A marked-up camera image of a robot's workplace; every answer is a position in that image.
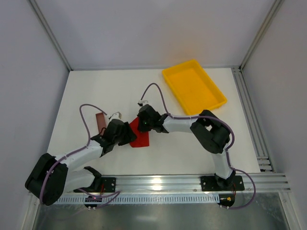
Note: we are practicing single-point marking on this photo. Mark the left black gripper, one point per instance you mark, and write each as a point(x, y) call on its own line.
point(129, 133)

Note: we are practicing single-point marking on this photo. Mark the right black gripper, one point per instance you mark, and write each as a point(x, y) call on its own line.
point(140, 122)

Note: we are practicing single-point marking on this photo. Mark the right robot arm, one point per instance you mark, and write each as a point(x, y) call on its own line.
point(214, 135)

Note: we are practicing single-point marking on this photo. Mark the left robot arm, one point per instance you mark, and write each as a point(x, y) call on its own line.
point(54, 175)

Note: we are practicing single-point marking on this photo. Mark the brown utensil tray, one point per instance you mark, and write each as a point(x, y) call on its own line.
point(101, 122)

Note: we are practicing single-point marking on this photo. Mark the yellow plastic bin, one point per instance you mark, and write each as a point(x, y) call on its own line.
point(194, 90)

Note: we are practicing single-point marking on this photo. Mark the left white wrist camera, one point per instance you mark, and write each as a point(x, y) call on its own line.
point(116, 115)

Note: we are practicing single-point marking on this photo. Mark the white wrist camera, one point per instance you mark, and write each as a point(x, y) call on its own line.
point(116, 115)
point(142, 102)

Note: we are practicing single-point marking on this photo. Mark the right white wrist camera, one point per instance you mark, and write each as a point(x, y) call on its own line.
point(142, 102)

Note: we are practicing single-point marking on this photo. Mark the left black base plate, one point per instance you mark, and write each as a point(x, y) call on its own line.
point(100, 185)

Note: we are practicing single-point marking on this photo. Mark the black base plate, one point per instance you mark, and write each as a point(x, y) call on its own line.
point(216, 184)
point(100, 185)

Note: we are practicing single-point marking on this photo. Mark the slotted cable duct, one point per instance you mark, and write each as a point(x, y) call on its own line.
point(140, 199)

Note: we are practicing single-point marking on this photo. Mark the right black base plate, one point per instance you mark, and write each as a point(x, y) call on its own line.
point(216, 184)

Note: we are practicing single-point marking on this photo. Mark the right side aluminium rail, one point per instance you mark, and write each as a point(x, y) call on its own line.
point(260, 146)

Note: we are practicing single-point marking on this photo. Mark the aluminium rail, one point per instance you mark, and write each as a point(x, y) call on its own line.
point(259, 182)
point(260, 146)

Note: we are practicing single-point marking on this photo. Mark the left frame post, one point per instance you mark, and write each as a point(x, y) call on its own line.
point(43, 21)

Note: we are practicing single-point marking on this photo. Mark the frame post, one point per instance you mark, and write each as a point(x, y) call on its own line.
point(43, 21)
point(261, 32)

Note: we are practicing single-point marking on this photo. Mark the front aluminium rail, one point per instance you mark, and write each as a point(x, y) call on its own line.
point(259, 182)

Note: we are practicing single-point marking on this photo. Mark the right frame post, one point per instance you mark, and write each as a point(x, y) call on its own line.
point(261, 32)

